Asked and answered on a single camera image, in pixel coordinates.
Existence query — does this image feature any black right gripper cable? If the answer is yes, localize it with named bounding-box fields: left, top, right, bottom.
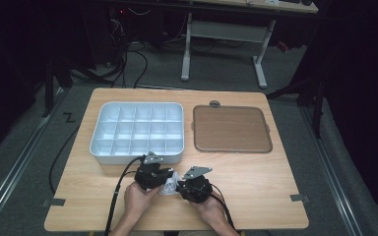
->
left=210, top=183, right=237, bottom=231

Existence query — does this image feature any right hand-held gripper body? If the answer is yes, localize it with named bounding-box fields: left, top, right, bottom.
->
left=176, top=165, right=215, bottom=205

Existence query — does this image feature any white divided storage box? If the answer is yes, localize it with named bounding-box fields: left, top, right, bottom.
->
left=89, top=101, right=185, bottom=165

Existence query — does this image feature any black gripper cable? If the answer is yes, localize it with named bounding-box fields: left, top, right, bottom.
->
left=103, top=155, right=146, bottom=236
left=210, top=183, right=237, bottom=231

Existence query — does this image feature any black metal stand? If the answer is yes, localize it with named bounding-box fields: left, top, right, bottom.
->
left=41, top=53, right=74, bottom=118
left=265, top=73, right=328, bottom=139

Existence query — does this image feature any person's right hand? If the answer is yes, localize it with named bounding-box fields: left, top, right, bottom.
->
left=189, top=192, right=231, bottom=231

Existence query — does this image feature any grey tape piece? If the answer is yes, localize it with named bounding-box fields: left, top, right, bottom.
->
left=289, top=194, right=310, bottom=203
left=41, top=198, right=67, bottom=208

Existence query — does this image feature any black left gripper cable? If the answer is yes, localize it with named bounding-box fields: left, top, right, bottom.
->
left=103, top=155, right=146, bottom=236

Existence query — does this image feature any metal floor rail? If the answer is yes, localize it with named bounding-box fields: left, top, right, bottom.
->
left=298, top=106, right=364, bottom=236
left=0, top=88, right=67, bottom=230

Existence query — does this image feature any brown box lid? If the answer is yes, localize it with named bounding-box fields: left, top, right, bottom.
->
left=192, top=104, right=274, bottom=154

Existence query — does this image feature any person's left hand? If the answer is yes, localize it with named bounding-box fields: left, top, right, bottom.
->
left=123, top=180, right=162, bottom=221

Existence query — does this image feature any black floor cable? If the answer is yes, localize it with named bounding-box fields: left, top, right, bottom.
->
left=47, top=126, right=81, bottom=195

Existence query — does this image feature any bundle of black cables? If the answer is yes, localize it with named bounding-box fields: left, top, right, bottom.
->
left=106, top=6, right=150, bottom=89

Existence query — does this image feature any white sock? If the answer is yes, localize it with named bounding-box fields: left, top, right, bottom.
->
left=158, top=170, right=182, bottom=197

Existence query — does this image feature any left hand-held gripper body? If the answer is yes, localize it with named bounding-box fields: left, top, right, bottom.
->
left=134, top=150, right=165, bottom=192

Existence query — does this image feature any wooden desk with white legs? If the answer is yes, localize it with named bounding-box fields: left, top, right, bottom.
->
left=179, top=0, right=319, bottom=89

